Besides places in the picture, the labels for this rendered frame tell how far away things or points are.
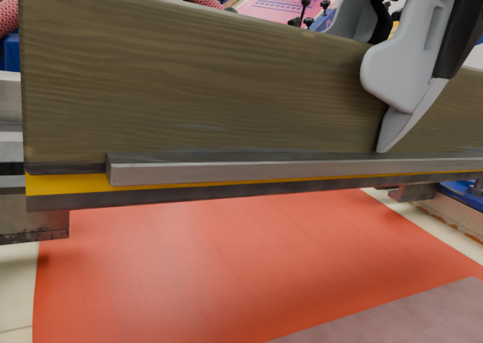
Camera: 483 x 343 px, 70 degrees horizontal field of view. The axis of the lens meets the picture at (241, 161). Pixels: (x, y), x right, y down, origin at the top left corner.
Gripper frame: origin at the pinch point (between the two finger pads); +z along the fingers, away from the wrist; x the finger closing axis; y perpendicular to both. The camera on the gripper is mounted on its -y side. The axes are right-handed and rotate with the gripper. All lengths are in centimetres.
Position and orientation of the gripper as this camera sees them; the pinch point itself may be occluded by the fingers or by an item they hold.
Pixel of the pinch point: (369, 124)
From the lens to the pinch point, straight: 25.6
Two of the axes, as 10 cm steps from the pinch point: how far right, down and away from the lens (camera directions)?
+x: 4.6, 3.8, -8.0
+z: -1.8, 9.2, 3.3
